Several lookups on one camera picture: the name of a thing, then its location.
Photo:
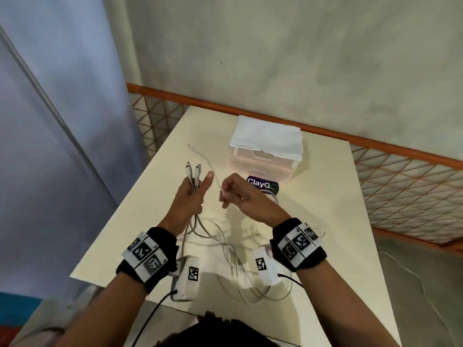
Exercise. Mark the person's dark clothing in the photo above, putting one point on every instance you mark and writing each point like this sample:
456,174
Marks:
217,336

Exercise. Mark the orange metal mesh fence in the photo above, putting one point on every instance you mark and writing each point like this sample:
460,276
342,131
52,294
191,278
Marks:
162,95

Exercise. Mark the round dark blue sticker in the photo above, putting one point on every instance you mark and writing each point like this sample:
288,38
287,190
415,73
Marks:
266,184

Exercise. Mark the white folded cloth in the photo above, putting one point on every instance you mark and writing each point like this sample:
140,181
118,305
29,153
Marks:
266,137

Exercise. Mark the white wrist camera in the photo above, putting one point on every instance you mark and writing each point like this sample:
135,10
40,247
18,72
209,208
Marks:
266,267
190,281

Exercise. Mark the black left wristband with markers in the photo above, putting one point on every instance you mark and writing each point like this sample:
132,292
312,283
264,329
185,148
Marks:
146,254

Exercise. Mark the clear plastic drawer box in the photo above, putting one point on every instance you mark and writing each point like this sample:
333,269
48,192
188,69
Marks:
260,168

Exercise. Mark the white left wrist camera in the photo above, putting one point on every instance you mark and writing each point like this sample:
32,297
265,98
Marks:
190,281

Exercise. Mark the cream table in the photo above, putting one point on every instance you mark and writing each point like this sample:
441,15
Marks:
325,198

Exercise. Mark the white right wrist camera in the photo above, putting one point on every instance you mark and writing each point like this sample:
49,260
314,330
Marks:
266,267

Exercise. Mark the person's left hand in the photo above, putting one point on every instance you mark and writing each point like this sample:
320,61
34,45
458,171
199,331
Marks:
186,205

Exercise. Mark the person's left forearm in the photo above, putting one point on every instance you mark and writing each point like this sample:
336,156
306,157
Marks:
105,314

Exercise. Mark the person's right hand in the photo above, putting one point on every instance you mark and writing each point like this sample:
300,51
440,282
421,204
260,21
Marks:
253,202

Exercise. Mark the blue grey partition panel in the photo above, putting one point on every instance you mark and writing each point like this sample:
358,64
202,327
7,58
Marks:
43,158

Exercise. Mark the teal blue panel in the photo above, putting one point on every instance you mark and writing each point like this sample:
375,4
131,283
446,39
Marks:
18,308

